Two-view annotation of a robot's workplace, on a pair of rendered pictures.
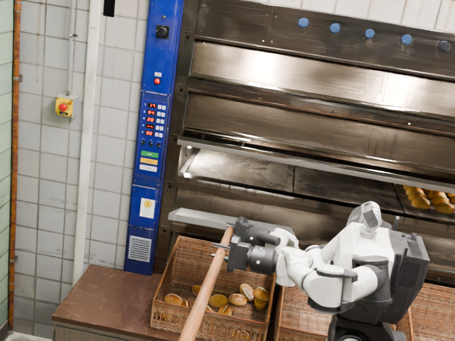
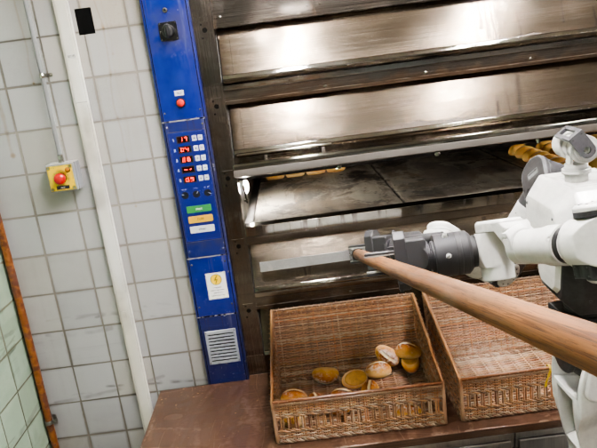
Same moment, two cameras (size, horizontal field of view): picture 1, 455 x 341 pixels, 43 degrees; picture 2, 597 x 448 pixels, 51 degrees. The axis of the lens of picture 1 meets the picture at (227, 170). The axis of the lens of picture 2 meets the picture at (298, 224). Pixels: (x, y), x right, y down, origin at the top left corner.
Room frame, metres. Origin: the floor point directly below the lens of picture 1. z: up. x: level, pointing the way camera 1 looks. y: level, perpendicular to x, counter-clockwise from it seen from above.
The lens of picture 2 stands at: (0.53, 0.23, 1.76)
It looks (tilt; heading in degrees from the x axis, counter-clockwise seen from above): 15 degrees down; 356
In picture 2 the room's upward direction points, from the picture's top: 7 degrees counter-clockwise
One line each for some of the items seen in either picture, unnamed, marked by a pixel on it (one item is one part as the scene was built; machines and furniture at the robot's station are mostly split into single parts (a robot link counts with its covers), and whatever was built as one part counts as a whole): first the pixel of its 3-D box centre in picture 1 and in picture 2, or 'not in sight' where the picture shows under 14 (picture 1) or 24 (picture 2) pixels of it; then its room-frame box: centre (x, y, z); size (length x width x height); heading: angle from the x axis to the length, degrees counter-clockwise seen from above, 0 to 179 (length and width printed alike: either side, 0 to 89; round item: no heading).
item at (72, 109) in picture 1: (66, 105); (64, 176); (2.82, 0.86, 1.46); 0.10 x 0.07 x 0.10; 85
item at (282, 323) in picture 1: (334, 312); (517, 340); (2.48, -0.63, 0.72); 0.56 x 0.49 x 0.28; 86
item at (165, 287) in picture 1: (217, 289); (350, 361); (2.52, -0.04, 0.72); 0.56 x 0.49 x 0.28; 84
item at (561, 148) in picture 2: (370, 218); (574, 150); (1.90, -0.53, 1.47); 0.10 x 0.07 x 0.09; 173
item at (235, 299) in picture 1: (237, 298); (378, 368); (2.62, -0.16, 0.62); 0.10 x 0.07 x 0.05; 88
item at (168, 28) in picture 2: (162, 27); (166, 23); (2.77, 0.41, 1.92); 0.06 x 0.04 x 0.11; 85
